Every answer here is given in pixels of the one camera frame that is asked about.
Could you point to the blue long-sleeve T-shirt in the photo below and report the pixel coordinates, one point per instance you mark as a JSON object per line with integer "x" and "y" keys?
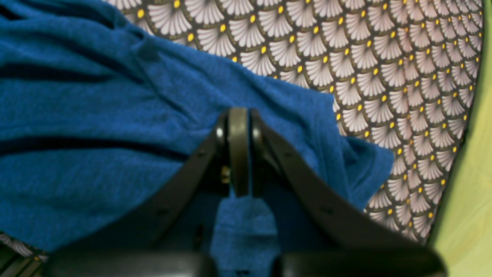
{"x": 97, "y": 115}

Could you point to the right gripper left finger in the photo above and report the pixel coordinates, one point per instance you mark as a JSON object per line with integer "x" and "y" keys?
{"x": 220, "y": 162}

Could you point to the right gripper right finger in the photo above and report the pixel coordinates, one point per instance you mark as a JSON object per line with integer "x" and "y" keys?
{"x": 322, "y": 228}

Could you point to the patterned fan-print tablecloth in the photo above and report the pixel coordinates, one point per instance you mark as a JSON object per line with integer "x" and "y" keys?
{"x": 402, "y": 73}

